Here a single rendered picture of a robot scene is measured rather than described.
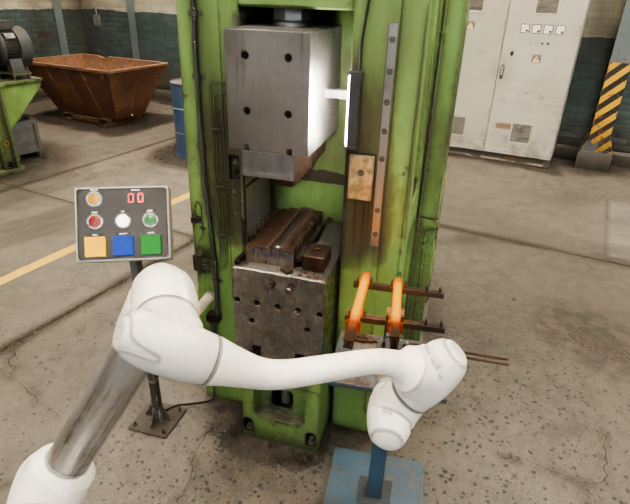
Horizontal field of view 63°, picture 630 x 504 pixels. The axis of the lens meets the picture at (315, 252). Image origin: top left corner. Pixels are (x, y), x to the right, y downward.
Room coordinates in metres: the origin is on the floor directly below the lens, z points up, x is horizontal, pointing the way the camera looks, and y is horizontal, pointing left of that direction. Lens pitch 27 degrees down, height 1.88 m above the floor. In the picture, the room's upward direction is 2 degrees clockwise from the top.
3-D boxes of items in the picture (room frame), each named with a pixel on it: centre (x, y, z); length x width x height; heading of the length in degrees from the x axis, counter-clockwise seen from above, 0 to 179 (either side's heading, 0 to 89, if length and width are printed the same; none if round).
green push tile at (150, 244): (1.73, 0.62, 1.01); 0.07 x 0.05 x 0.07; 99
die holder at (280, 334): (1.97, 0.07, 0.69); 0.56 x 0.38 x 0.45; 164
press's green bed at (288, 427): (1.97, 0.07, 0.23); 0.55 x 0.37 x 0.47; 164
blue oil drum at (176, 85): (6.36, 1.50, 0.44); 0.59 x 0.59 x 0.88
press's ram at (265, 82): (1.96, 0.08, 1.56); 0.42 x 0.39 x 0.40; 164
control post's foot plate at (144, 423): (1.84, 0.74, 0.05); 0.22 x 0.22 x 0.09; 74
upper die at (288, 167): (1.97, 0.12, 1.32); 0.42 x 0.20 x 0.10; 164
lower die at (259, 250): (1.97, 0.12, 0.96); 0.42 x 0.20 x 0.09; 164
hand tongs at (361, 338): (1.53, -0.41, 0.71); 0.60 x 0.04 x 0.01; 78
